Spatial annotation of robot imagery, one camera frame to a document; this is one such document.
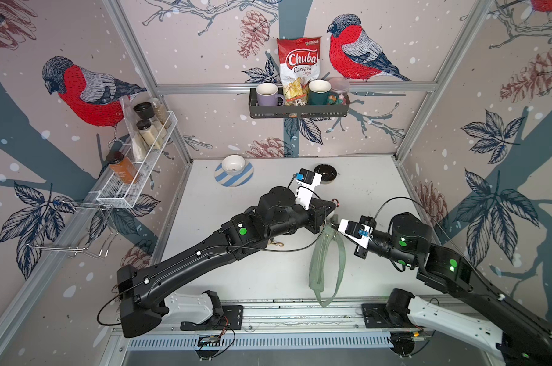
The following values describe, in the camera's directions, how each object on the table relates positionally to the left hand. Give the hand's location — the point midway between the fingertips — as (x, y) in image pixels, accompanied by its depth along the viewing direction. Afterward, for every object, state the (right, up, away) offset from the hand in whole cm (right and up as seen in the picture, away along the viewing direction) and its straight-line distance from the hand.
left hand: (339, 204), depth 57 cm
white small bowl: (-40, +13, +57) cm, 71 cm away
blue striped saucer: (-39, +5, +55) cm, 67 cm away
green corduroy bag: (-2, -25, +21) cm, 33 cm away
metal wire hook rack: (-66, -6, -1) cm, 67 cm away
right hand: (0, -5, +5) cm, 7 cm away
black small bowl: (+8, +9, +54) cm, 55 cm away
